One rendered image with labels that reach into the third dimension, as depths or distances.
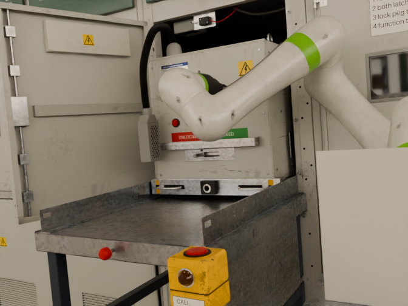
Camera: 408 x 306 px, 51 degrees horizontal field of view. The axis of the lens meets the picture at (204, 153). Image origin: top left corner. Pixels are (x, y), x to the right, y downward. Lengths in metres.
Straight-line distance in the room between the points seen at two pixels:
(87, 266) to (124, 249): 1.13
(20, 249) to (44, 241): 1.28
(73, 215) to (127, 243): 0.35
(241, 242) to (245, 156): 0.48
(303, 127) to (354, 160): 0.72
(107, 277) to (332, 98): 1.39
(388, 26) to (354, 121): 0.38
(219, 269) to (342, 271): 0.27
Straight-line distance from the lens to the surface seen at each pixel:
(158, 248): 1.08
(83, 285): 2.33
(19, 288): 2.75
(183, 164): 1.63
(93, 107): 1.71
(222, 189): 1.55
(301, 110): 1.57
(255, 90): 1.14
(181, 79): 1.12
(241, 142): 1.46
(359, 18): 1.53
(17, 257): 2.68
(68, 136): 1.68
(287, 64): 1.19
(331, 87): 1.34
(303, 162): 1.58
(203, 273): 0.74
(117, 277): 2.15
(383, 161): 0.86
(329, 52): 1.27
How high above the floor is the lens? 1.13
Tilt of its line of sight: 4 degrees down
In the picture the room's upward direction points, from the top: 5 degrees counter-clockwise
